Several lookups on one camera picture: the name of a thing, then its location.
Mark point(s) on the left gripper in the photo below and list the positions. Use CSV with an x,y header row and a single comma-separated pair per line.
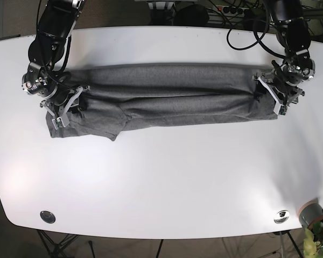
x,y
283,93

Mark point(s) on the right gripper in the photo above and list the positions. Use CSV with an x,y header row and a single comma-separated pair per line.
x,y
66,101

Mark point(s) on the black table leg frame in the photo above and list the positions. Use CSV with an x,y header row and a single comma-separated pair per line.
x,y
55,249

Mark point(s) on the right silver table grommet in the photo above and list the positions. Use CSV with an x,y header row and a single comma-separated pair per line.
x,y
281,216

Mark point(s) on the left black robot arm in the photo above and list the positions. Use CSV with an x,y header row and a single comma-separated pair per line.
x,y
292,33

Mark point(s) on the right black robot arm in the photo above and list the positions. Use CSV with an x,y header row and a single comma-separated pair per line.
x,y
48,55

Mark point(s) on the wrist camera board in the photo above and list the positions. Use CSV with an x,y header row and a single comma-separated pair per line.
x,y
280,110
60,122

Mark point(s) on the left silver table grommet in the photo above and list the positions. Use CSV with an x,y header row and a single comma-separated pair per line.
x,y
47,217

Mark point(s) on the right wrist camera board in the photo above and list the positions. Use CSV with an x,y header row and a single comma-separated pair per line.
x,y
60,122

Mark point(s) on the green potted plant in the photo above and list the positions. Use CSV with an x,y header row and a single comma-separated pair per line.
x,y
313,242

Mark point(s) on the grey plant pot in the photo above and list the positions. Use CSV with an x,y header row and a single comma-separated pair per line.
x,y
310,213

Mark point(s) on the dark grey T-shirt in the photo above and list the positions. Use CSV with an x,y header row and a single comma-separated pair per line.
x,y
132,97

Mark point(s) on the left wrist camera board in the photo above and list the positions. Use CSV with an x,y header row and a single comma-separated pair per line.
x,y
280,110

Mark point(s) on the silver table grommet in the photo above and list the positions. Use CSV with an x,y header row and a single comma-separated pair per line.
x,y
47,217
281,216

